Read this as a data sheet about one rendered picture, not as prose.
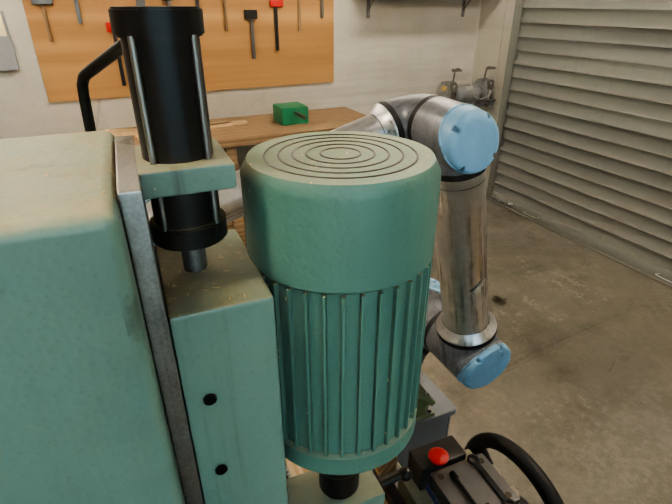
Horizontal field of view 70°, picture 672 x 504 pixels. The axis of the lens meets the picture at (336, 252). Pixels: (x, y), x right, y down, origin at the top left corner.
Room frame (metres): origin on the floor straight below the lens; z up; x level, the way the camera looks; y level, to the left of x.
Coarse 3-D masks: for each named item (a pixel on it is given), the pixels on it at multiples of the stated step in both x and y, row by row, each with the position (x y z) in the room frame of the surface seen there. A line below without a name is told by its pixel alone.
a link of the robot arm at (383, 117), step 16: (400, 96) 1.03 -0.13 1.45; (416, 96) 1.01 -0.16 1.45; (384, 112) 0.99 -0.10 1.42; (400, 112) 0.99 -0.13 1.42; (336, 128) 0.99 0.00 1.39; (352, 128) 0.97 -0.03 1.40; (368, 128) 0.97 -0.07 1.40; (384, 128) 0.98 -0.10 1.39; (400, 128) 0.98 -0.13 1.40; (224, 192) 0.84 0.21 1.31; (240, 192) 0.85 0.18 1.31; (224, 208) 0.83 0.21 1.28; (240, 208) 0.84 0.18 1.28
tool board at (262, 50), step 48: (48, 0) 3.19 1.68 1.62; (96, 0) 3.32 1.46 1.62; (144, 0) 3.42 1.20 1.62; (192, 0) 3.57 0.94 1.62; (240, 0) 3.71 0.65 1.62; (288, 0) 3.86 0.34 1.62; (48, 48) 3.18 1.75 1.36; (96, 48) 3.30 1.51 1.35; (240, 48) 3.70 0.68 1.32; (288, 48) 3.86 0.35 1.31; (48, 96) 3.15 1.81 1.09; (96, 96) 3.27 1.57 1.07
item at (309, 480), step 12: (288, 480) 0.42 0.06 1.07; (300, 480) 0.42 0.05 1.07; (312, 480) 0.42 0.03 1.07; (360, 480) 0.42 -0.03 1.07; (372, 480) 0.42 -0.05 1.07; (288, 492) 0.40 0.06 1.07; (300, 492) 0.40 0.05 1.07; (312, 492) 0.40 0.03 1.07; (360, 492) 0.40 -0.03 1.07; (372, 492) 0.40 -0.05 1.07; (384, 492) 0.40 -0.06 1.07
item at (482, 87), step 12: (456, 72) 4.12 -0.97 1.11; (492, 72) 4.26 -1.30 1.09; (444, 84) 4.20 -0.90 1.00; (456, 84) 4.14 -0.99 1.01; (468, 84) 4.29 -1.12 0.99; (480, 84) 4.37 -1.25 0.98; (492, 84) 4.30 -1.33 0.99; (444, 96) 4.17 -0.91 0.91; (456, 96) 4.19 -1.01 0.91; (468, 96) 4.20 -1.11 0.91; (480, 96) 4.34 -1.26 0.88
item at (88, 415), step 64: (0, 192) 0.28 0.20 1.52; (64, 192) 0.28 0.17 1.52; (0, 256) 0.22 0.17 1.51; (64, 256) 0.23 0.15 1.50; (128, 256) 0.26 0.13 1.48; (0, 320) 0.22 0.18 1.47; (64, 320) 0.23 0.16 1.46; (128, 320) 0.24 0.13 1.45; (0, 384) 0.21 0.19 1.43; (64, 384) 0.22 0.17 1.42; (128, 384) 0.24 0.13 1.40; (0, 448) 0.21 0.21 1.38; (64, 448) 0.22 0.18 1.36; (128, 448) 0.23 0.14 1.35
